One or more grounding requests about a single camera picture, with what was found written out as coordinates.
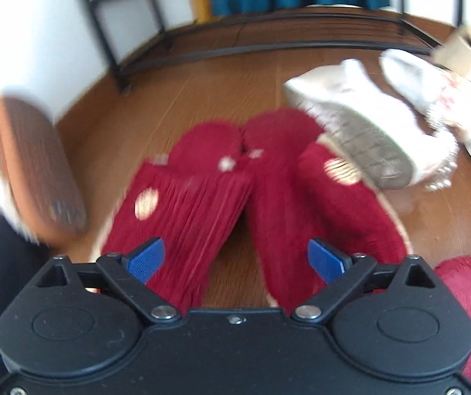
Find black metal shoe rack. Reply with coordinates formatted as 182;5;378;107
73;0;467;96

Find white fuzzy slipper red print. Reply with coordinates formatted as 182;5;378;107
379;48;471;178

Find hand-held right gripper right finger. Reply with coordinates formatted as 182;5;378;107
292;238;440;323

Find red dotted fuzzy slipper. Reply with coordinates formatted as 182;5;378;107
94;120;253;314
241;109;410;309

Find white fuzzy slipper grey sole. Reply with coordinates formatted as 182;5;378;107
283;58;459;191

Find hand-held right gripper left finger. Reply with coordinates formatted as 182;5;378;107
35;236;181;324

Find brown-soled white fuzzy slipper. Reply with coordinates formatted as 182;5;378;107
0;94;88;248

